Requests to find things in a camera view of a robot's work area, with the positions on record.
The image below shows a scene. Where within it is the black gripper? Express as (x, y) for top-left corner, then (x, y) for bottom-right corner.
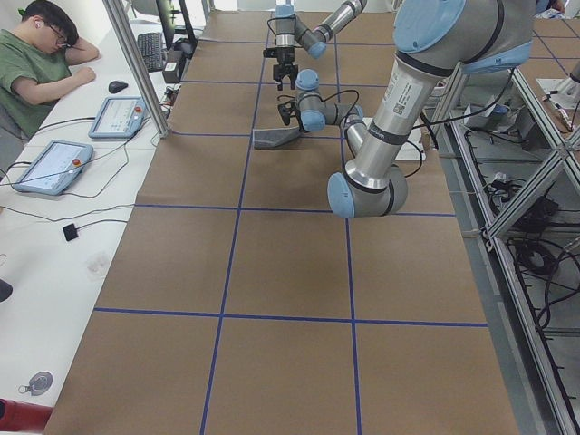
(277, 101), (301, 129)
(263, 45), (297, 91)

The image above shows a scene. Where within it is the pink towel with grey back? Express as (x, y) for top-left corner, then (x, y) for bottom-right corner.
(252, 127), (302, 150)

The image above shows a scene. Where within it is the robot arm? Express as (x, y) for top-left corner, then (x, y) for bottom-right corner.
(281, 0), (536, 218)
(263, 0), (367, 91)

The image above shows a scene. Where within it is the black box with label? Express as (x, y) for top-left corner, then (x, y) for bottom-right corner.
(162, 50), (187, 84)

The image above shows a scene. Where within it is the black keyboard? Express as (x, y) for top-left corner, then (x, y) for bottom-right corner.
(137, 32), (165, 73)

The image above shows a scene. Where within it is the upper teach pendant tablet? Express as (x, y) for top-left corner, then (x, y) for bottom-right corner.
(88, 96), (147, 140)

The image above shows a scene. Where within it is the teach pendant tablet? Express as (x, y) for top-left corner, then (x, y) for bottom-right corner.
(12, 140), (93, 196)
(88, 96), (147, 140)

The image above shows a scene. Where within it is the black computer mouse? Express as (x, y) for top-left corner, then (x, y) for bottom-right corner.
(108, 81), (129, 94)

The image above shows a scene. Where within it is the lower teach pendant tablet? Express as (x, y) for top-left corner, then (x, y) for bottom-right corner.
(12, 140), (93, 196)

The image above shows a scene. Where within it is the small black square device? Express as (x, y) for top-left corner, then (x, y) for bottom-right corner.
(63, 223), (79, 242)

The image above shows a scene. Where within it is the person in green shirt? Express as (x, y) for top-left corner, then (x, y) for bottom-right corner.
(1, 1), (100, 138)

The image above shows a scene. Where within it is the round grey tape dispenser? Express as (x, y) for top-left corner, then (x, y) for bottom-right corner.
(18, 371), (53, 397)

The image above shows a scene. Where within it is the aluminium frame post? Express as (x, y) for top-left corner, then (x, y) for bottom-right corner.
(102, 0), (169, 139)

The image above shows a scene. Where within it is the aluminium frame rack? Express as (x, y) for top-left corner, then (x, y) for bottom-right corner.
(430, 59), (579, 434)

